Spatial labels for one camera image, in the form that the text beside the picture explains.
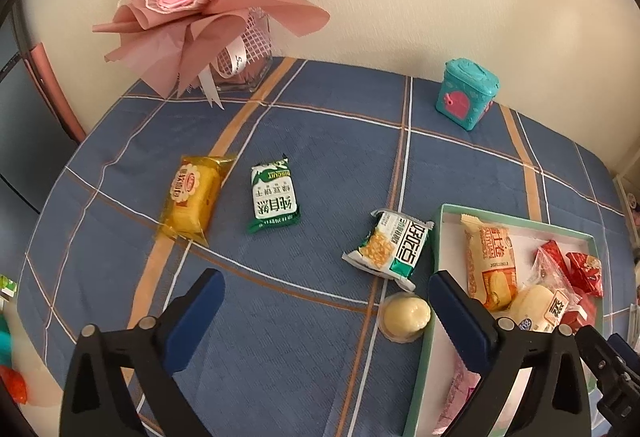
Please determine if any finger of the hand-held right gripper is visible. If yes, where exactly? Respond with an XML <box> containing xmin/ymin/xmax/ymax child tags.
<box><xmin>607</xmin><ymin>333</ymin><xmax>640</xmax><ymax>380</ymax></box>
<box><xmin>575</xmin><ymin>326</ymin><xmax>640</xmax><ymax>418</ymax></box>

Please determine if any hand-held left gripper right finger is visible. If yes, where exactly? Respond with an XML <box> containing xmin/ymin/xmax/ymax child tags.
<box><xmin>428</xmin><ymin>269</ymin><xmax>608</xmax><ymax>437</ymax></box>

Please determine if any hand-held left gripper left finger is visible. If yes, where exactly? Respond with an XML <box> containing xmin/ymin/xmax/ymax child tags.
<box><xmin>60</xmin><ymin>268</ymin><xmax>226</xmax><ymax>437</ymax></box>

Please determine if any round cream jelly cup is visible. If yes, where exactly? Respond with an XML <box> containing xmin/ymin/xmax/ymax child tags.
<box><xmin>377</xmin><ymin>292</ymin><xmax>432</xmax><ymax>343</ymax></box>

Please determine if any purple snack packet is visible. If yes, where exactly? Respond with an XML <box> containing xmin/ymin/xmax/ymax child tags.
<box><xmin>435</xmin><ymin>362</ymin><xmax>481</xmax><ymax>435</ymax></box>

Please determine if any white box with green rim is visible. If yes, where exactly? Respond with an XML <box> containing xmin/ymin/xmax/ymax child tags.
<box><xmin>402</xmin><ymin>203</ymin><xmax>608</xmax><ymax>437</ymax></box>

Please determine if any red white clear-wrapped packet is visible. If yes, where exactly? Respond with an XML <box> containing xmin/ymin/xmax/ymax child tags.
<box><xmin>530</xmin><ymin>239</ymin><xmax>576</xmax><ymax>298</ymax></box>

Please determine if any orange roll snack packet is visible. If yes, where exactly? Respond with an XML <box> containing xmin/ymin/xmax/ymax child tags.
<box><xmin>461</xmin><ymin>213</ymin><xmax>518</xmax><ymax>313</ymax></box>

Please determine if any shiny red snack packet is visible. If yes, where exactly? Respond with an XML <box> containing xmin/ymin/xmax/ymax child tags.
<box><xmin>565</xmin><ymin>252</ymin><xmax>604</xmax><ymax>298</ymax></box>

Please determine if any green white corn snack packet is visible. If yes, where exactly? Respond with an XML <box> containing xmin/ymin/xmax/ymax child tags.
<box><xmin>342</xmin><ymin>209</ymin><xmax>435</xmax><ymax>293</ymax></box>

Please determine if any yellow cake packet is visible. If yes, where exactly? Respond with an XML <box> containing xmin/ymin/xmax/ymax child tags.
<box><xmin>157</xmin><ymin>154</ymin><xmax>236</xmax><ymax>245</ymax></box>

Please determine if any green biscuit packet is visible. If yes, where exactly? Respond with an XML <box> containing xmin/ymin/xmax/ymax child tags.
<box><xmin>246</xmin><ymin>158</ymin><xmax>302</xmax><ymax>234</ymax></box>

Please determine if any orange red object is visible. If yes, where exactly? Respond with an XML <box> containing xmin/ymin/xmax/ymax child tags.
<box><xmin>0</xmin><ymin>364</ymin><xmax>27</xmax><ymax>404</ymax></box>

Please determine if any blue plaid tablecloth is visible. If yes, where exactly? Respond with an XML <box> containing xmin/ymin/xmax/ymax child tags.
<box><xmin>15</xmin><ymin>57</ymin><xmax>628</xmax><ymax>437</ymax></box>

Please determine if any teal toy box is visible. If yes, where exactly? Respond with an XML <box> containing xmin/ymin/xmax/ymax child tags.
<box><xmin>434</xmin><ymin>58</ymin><xmax>500</xmax><ymax>132</ymax></box>

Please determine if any dark grey cabinet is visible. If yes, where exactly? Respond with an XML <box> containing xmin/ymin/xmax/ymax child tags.
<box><xmin>0</xmin><ymin>12</ymin><xmax>76</xmax><ymax>218</ymax></box>

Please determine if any clear glass vase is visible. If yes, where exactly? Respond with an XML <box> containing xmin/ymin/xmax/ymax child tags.
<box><xmin>210</xmin><ymin>7</ymin><xmax>273</xmax><ymax>92</ymax></box>

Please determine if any pink chair frame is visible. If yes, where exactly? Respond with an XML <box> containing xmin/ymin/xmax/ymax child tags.
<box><xmin>25</xmin><ymin>42</ymin><xmax>87</xmax><ymax>144</ymax></box>

